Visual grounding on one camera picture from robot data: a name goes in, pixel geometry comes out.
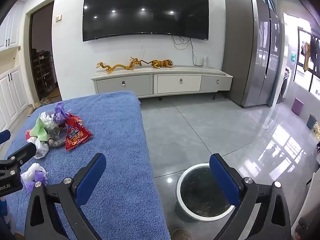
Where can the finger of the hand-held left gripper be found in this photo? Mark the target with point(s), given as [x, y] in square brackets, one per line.
[4, 136]
[25, 152]

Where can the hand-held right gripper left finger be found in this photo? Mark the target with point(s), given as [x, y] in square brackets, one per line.
[90, 180]

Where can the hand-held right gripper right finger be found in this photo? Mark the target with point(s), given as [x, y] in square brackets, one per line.
[223, 180]

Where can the white printed wrapper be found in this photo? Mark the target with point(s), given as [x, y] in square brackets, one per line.
[41, 149]

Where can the small pink wrapper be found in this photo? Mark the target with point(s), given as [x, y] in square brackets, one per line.
[28, 133]

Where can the white and purple bag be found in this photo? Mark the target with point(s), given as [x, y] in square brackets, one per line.
[33, 176]

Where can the white round trash bin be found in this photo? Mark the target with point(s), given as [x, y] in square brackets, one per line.
[200, 192]

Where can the green wrapper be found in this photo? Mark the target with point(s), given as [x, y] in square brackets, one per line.
[40, 130]

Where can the dark grey wrapper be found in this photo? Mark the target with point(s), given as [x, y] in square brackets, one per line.
[55, 136]

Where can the white tissue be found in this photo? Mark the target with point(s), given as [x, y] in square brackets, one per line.
[45, 118]

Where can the red snack packet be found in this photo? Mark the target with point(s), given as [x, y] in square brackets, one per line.
[76, 135]

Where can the purple plastic bag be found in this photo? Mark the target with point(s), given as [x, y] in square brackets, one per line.
[60, 112]

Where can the blue fluffy blanket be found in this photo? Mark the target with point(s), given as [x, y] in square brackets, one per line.
[120, 135]

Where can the brown slippers pair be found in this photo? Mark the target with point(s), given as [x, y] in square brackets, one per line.
[45, 100]

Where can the dark shoe rack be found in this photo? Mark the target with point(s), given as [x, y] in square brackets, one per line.
[42, 72]

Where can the purple stool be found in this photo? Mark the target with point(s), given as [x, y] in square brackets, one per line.
[297, 106]

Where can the blue-grey bin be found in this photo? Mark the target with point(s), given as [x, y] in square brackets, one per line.
[311, 121]

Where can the yellow bag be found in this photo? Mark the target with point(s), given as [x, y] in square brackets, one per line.
[317, 130]

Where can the white television cabinet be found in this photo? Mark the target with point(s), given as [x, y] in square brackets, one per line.
[175, 81]

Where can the golden dragon figure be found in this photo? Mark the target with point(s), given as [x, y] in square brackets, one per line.
[117, 67]

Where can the white power strip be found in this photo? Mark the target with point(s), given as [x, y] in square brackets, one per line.
[205, 61]

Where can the grey refrigerator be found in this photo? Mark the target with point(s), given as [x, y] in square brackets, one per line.
[250, 55]

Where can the black framed window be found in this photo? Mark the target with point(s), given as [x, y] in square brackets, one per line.
[303, 76]

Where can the golden tiger figure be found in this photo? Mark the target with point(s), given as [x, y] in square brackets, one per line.
[162, 63]

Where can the hanging clothes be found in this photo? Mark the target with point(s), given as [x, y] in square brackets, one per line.
[306, 52]

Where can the white wall cabinet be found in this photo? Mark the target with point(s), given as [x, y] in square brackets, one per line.
[10, 92]

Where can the wall light switch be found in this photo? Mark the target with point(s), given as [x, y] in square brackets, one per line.
[58, 18]

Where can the green wall sign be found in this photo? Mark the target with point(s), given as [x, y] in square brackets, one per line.
[292, 56]

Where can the black wall television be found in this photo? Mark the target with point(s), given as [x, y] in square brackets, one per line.
[145, 10]

